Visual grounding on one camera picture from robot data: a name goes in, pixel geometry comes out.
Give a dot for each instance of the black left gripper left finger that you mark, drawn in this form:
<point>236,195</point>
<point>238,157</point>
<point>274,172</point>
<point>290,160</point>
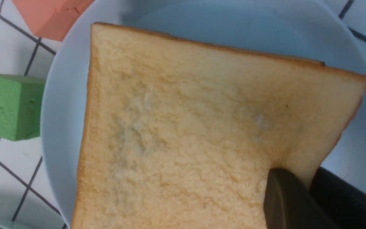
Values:
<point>288,204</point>

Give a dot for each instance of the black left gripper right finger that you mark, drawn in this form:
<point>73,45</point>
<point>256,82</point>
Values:
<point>344,204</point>

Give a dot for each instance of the toast slice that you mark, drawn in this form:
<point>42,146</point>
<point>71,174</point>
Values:
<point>320,63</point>
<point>181,134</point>

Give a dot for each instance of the light blue centre plate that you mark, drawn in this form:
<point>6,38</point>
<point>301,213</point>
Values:
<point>302,28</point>

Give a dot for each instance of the white checked tablecloth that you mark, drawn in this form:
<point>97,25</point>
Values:
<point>25,194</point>

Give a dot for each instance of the green foam cube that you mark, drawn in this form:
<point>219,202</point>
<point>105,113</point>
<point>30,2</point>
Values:
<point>20,106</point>

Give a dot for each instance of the orange foam cube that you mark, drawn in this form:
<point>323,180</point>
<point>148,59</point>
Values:
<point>51,19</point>

